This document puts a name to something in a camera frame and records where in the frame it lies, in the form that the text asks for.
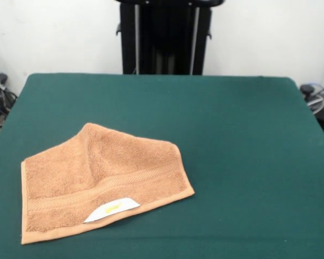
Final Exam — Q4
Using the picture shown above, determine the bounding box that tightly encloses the orange terry towel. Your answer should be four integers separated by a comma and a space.
21, 122, 195, 246

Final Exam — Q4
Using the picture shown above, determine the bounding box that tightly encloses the dark green table cloth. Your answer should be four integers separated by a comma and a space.
0, 73, 324, 259

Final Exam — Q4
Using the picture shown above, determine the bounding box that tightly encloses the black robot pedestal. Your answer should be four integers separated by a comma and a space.
115, 0, 227, 76

